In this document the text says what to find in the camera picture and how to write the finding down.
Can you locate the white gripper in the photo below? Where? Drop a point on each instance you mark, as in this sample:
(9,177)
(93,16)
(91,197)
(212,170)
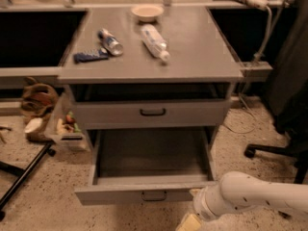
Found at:
(202,203)

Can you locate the grey drawer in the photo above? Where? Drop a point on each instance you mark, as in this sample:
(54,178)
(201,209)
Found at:
(126,115)
(148,165)

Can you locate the black metal stand legs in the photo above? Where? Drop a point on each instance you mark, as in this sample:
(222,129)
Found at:
(21,174)

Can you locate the brown cloth bag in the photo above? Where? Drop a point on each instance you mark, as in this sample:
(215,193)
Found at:
(38,103)

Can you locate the blue silver drink can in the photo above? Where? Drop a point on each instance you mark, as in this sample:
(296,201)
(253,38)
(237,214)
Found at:
(110,42)

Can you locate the clear plastic bin with items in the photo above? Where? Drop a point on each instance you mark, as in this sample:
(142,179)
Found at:
(62,127)

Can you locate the clear plastic water bottle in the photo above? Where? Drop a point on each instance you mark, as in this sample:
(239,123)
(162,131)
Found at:
(154,42)

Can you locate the black office chair base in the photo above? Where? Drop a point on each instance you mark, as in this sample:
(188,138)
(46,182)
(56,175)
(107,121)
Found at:
(297,148)

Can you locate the grey drawer cabinet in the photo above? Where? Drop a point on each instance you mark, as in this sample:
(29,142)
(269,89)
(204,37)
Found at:
(200,68)

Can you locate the beige bowl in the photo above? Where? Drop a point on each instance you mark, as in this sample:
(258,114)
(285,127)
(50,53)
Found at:
(147,13)

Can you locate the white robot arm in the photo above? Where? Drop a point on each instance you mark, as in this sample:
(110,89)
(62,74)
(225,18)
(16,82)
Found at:
(237,192)

